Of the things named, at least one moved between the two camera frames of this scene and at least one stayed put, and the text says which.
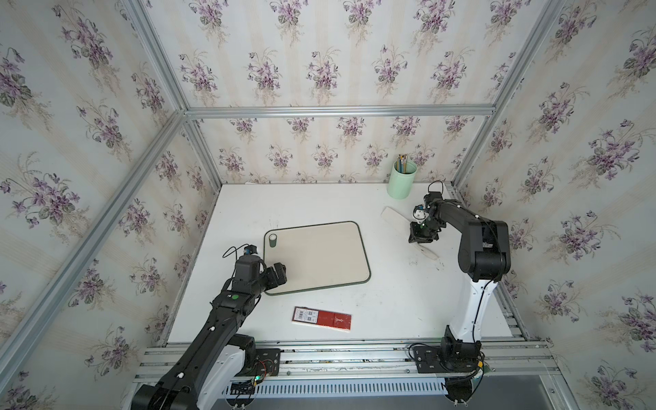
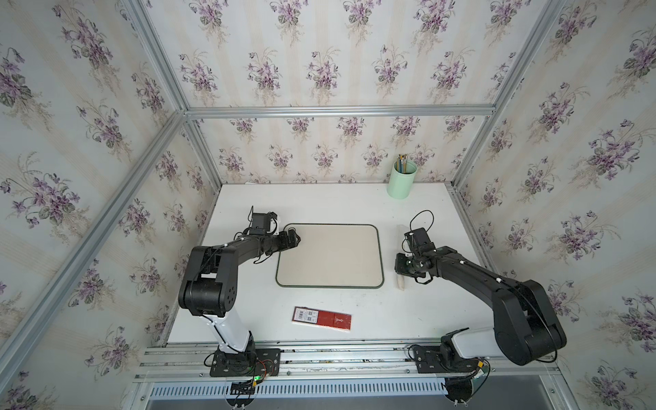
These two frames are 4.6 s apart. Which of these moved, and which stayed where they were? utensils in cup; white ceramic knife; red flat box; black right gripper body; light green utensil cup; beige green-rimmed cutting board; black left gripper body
Moved: black left gripper body; white ceramic knife; black right gripper body; beige green-rimmed cutting board
Stayed: light green utensil cup; red flat box; utensils in cup
